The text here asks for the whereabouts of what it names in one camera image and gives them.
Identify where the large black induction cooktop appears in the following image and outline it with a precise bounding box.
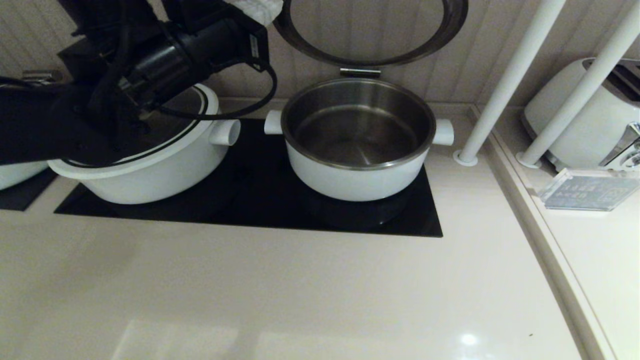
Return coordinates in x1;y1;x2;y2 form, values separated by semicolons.
54;117;444;238

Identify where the clear acrylic sign holder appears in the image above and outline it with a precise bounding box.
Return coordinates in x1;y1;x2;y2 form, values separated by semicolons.
538;167;640;212

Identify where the white pot with steel rim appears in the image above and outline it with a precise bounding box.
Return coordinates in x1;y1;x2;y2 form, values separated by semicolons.
264;77;456;202

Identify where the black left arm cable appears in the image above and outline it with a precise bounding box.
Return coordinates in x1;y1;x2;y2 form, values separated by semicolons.
115;25;279;121

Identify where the silver metal bar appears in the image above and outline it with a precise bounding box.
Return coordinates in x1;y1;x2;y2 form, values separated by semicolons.
340;67;382;79
22;70;64;84

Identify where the white toaster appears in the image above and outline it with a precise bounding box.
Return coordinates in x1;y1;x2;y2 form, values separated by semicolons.
522;57;640;172

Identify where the glass lid with white rim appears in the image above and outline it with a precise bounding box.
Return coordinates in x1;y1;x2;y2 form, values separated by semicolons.
272;0;470;69

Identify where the white round pole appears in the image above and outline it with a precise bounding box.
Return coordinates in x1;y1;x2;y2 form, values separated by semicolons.
516;2;640;169
453;0;567;167

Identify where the wide white pot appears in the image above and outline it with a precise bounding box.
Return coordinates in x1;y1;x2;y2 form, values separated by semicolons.
47;85;242;205

